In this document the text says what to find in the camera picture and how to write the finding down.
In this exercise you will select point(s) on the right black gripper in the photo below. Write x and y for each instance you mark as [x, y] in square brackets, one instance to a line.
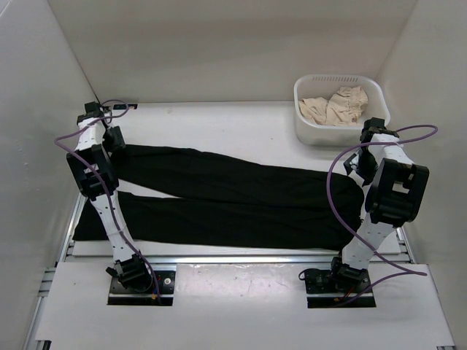
[367, 174]

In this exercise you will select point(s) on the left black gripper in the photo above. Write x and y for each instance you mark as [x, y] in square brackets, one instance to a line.
[119, 141]

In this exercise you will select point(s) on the black trousers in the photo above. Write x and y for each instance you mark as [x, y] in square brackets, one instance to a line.
[217, 200]

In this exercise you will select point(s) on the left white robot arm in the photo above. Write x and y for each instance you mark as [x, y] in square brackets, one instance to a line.
[97, 180]

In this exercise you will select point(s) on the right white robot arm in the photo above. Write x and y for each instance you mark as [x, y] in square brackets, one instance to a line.
[396, 188]

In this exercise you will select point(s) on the beige trousers in basket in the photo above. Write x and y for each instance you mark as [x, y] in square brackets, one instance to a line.
[342, 109]

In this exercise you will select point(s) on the blue label sticker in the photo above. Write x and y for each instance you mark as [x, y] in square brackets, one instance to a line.
[124, 107]

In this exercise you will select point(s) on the white plastic basket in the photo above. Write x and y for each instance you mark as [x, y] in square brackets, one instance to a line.
[325, 85]

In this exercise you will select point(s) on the aluminium frame rail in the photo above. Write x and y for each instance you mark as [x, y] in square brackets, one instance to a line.
[228, 298]

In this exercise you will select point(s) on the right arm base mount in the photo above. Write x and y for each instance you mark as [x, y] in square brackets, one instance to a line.
[340, 286]

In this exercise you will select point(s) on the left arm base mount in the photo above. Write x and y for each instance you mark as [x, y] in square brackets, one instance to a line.
[133, 284]

